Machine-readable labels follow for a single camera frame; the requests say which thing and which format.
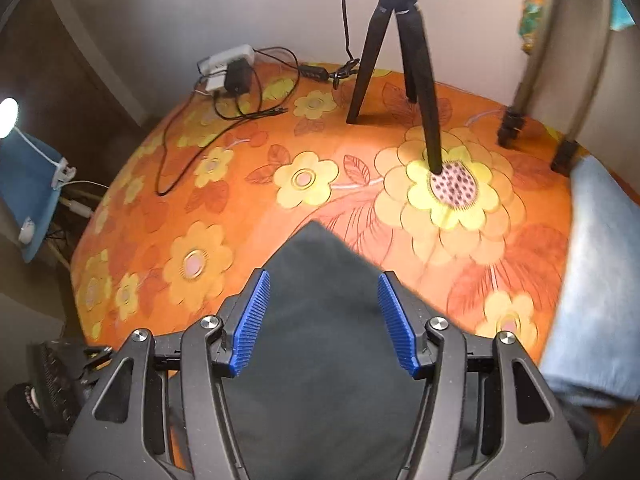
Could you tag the black power adapter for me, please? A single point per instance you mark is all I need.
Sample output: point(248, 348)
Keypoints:
point(237, 80)

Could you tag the wooden rack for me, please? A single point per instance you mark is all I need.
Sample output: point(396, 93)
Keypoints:
point(60, 255)

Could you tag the light blue folded towel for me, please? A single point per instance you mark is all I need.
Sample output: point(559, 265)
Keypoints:
point(600, 285)

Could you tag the orange floral bedsheet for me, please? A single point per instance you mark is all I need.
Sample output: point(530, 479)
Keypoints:
point(350, 185)

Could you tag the white power strip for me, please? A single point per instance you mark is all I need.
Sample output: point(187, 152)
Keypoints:
point(225, 57)

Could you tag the small white device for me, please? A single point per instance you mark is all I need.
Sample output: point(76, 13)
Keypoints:
point(27, 230)

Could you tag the wooden door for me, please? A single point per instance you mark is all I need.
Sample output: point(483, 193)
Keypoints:
point(50, 60)

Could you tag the dark green pants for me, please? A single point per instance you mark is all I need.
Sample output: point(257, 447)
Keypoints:
point(325, 360)

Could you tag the black tripod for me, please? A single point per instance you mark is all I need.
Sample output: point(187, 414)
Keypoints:
point(417, 60)

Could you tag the white clip-on lamp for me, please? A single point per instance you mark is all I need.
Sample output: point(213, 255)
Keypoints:
point(7, 115)

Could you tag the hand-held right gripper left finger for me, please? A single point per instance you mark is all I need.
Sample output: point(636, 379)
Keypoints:
point(250, 325)

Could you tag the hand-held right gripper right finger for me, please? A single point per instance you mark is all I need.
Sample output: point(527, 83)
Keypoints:
point(400, 325)

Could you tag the small white plug adapter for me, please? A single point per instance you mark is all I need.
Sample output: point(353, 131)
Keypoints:
point(215, 83)

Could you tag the grey stand with black feet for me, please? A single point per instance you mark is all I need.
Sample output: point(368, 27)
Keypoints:
point(537, 60)

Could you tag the light blue cloth piece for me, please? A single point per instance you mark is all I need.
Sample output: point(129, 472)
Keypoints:
point(621, 12)

